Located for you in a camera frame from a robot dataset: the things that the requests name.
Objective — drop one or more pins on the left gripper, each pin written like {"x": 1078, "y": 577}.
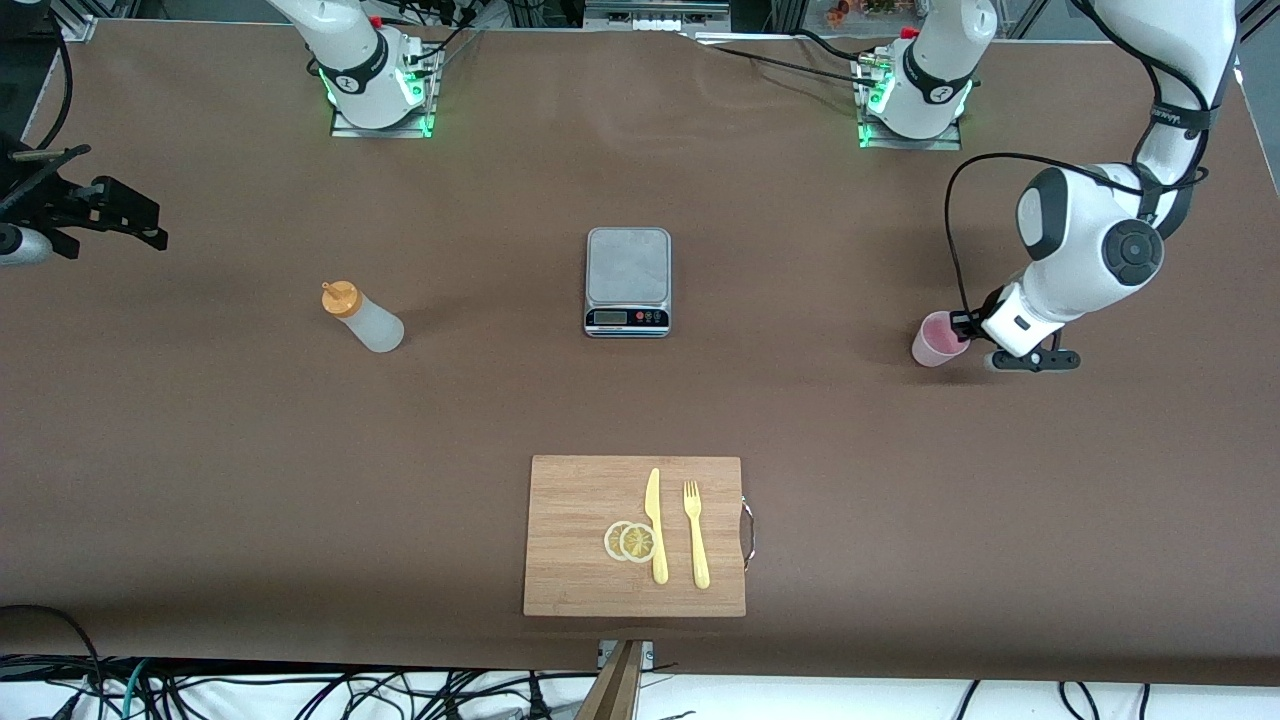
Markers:
{"x": 968, "y": 323}

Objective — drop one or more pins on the pink plastic cup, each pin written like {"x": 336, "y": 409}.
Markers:
{"x": 935, "y": 345}

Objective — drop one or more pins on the small metal bracket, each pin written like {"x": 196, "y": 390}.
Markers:
{"x": 648, "y": 652}

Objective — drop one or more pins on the silver digital kitchen scale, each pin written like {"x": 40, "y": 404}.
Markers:
{"x": 627, "y": 265}

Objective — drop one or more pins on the translucent sauce bottle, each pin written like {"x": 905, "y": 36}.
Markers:
{"x": 372, "y": 322}

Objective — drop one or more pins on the yellow plastic fork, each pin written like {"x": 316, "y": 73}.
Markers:
{"x": 697, "y": 545}

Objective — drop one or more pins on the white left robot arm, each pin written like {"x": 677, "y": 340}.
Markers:
{"x": 1085, "y": 230}

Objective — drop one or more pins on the wooden post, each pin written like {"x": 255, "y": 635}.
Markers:
{"x": 612, "y": 690}

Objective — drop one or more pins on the lemon slice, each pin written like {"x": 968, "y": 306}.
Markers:
{"x": 638, "y": 542}
{"x": 611, "y": 541}

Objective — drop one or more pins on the aluminium frame corner post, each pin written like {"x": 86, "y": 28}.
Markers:
{"x": 76, "y": 22}

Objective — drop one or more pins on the yellow plastic knife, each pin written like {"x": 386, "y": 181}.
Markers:
{"x": 656, "y": 520}

